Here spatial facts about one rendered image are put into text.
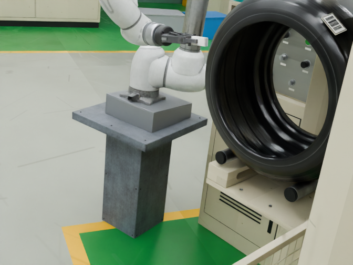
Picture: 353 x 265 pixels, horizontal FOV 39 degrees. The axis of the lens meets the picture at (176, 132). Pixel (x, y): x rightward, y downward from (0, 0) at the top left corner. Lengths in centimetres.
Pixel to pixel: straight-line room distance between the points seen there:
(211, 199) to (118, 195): 51
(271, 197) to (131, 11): 85
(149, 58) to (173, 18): 476
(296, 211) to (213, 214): 122
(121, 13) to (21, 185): 163
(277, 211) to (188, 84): 101
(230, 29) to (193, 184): 192
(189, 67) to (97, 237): 104
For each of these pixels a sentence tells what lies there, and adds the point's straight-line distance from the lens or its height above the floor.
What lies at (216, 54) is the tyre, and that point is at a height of 123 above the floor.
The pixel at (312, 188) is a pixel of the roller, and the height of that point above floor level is 91.
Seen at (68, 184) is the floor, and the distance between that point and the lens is 323.
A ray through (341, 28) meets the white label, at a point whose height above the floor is 140.
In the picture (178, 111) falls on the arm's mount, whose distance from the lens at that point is 252.
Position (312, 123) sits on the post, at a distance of 186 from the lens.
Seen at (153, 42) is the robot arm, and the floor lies 117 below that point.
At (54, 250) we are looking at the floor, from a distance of 268.
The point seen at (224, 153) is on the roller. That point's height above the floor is 92.
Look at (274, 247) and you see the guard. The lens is 111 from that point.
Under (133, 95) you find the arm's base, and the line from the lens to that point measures 245.
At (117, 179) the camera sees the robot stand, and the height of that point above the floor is 31.
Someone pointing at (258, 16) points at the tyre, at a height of 138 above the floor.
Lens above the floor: 162
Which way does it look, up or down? 24 degrees down
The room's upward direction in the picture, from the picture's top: 6 degrees clockwise
